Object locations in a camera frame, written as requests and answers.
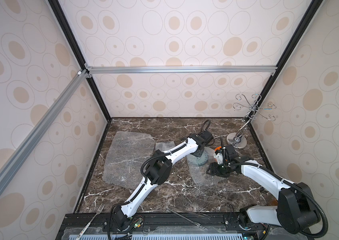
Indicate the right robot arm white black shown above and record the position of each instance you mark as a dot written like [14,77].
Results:
[297,211]

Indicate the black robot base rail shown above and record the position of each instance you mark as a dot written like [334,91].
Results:
[171,226]

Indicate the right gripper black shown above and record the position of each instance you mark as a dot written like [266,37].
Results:
[217,169]

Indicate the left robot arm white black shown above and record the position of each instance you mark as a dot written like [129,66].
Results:
[155,171]

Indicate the silver fork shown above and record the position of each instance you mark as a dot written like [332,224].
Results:
[99,211]

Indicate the diagonal aluminium rail left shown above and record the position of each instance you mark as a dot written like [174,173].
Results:
[17,159]

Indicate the horizontal aluminium rail back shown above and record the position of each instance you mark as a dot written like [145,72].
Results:
[182,69]

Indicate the bubble wrap around orange plate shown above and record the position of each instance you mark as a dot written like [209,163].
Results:
[128,151]

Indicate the teal patterned dinner plate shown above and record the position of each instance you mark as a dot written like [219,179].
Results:
[199,161]

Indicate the chrome mug tree stand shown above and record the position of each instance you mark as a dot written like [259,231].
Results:
[237,139]

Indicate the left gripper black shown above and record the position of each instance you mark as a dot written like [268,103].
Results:
[200,153]

